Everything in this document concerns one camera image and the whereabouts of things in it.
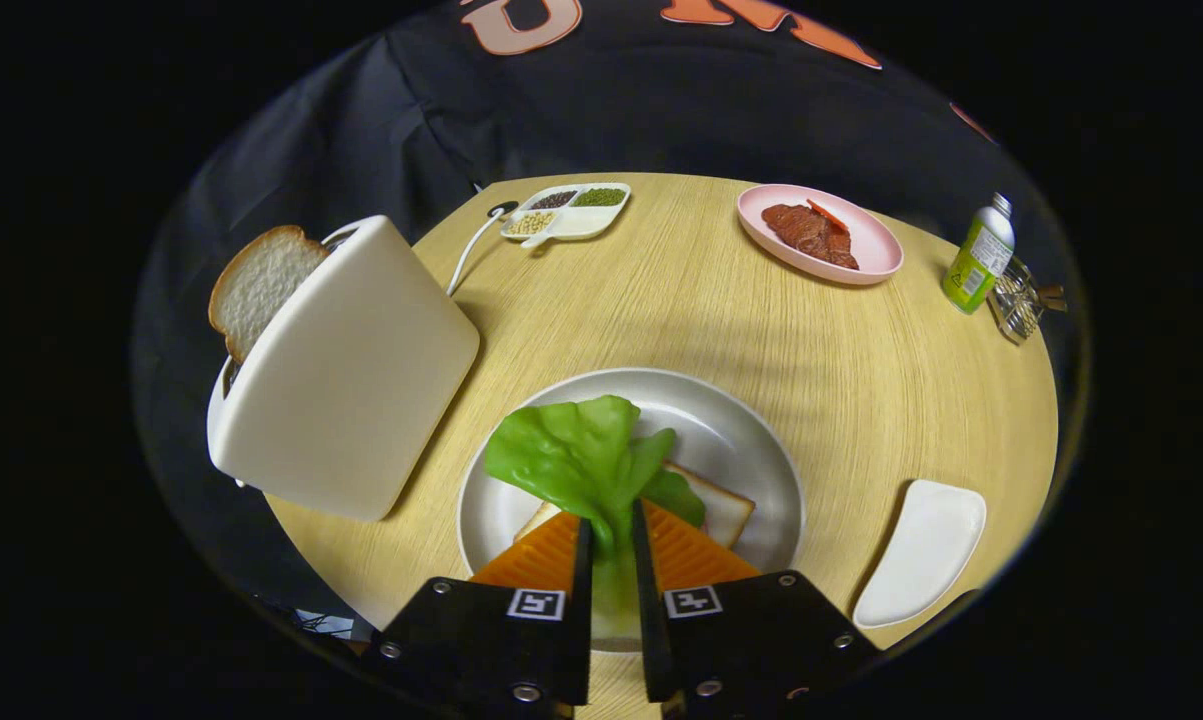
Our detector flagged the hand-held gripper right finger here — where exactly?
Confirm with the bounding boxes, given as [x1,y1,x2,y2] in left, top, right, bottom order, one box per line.
[631,498,882,720]

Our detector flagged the toasted bread slice brown crust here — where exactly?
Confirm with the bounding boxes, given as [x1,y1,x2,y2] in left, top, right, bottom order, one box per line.
[514,460,757,549]

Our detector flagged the pink plate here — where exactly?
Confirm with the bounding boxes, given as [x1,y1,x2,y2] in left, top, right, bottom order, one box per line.
[737,184,904,287]

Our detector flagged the small white curved dish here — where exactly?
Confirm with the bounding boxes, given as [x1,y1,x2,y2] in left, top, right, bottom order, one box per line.
[853,479,988,630]

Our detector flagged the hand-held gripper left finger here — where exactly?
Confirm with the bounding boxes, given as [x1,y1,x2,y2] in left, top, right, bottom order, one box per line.
[366,502,594,720]

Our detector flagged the cream white toaster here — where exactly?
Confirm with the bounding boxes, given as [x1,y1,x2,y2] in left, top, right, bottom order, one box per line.
[206,215,482,523]

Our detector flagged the silver bottle with green label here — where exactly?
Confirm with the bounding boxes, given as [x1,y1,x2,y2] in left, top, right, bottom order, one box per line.
[942,193,1016,315]

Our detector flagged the white toaster cable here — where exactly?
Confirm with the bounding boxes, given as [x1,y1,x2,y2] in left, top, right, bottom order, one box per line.
[446,205,507,298]

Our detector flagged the large white round plate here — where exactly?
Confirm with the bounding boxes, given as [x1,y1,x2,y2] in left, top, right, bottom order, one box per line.
[457,367,807,656]

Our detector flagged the metal wire basket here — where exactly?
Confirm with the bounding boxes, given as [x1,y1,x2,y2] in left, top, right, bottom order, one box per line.
[991,257,1044,346]

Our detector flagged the white bread slice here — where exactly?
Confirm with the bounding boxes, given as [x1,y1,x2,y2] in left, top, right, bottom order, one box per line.
[208,225,330,363]

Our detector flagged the brown meat slice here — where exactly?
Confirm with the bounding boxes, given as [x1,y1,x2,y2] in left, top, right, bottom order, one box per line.
[761,203,860,270]

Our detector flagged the green lettuce leaf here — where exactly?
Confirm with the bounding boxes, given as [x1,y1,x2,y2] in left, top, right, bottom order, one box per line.
[483,395,707,641]

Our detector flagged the white divided dish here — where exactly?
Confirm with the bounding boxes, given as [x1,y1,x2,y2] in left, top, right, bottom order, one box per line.
[501,182,632,249]

